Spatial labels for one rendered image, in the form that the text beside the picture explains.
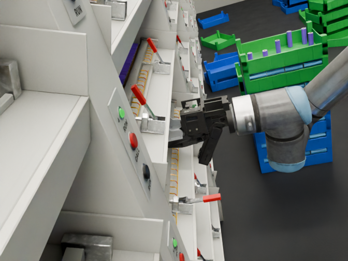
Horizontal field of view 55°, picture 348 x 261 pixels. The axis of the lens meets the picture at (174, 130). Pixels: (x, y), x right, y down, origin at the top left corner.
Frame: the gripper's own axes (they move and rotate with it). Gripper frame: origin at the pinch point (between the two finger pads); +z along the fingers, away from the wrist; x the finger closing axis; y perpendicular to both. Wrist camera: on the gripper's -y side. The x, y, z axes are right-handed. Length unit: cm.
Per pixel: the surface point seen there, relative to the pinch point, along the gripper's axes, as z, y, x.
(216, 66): -17, -47, -163
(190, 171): -8.2, -6.3, 6.9
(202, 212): -7.3, -25.4, 1.1
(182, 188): -6.4, -5.6, 13.2
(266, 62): -36, -6, -49
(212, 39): -16, -55, -255
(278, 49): -42, -6, -58
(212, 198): -13.2, -3.7, 19.7
